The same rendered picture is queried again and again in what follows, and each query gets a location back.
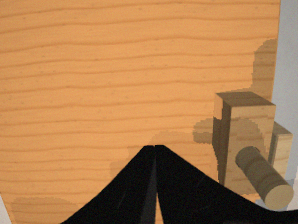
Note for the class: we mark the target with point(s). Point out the tan wooden dowel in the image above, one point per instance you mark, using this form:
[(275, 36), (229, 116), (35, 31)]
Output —
[(273, 189)]

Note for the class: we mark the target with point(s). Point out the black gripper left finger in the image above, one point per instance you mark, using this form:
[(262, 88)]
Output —
[(130, 198)]

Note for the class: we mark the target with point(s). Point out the light wooden board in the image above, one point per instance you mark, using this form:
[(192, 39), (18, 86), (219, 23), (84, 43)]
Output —
[(85, 84)]

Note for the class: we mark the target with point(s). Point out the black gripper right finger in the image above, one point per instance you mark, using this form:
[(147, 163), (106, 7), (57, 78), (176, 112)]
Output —
[(186, 195)]

